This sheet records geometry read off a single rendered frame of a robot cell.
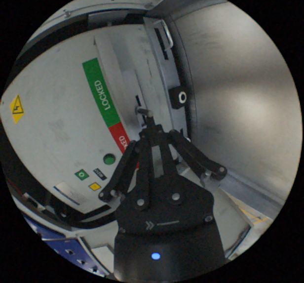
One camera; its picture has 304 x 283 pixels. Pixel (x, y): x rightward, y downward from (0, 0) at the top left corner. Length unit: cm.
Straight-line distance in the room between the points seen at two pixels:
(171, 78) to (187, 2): 25
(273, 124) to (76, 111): 43
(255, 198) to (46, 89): 65
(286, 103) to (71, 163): 50
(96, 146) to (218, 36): 39
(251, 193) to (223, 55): 43
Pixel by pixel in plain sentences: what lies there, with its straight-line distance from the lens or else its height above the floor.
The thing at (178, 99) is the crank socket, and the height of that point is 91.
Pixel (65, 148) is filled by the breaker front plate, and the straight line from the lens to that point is 26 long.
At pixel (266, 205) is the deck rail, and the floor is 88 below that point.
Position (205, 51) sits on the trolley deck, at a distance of 28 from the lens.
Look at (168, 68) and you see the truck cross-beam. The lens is 29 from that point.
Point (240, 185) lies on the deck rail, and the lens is 42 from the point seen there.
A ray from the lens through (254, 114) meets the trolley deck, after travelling 27.
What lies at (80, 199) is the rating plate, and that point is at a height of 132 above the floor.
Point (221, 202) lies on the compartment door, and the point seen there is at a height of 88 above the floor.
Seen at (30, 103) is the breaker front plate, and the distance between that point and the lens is 28.
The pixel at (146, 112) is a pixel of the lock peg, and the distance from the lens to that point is 20.
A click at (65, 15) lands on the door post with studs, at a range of 28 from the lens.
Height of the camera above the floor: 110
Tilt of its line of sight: 20 degrees down
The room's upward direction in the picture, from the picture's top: 120 degrees counter-clockwise
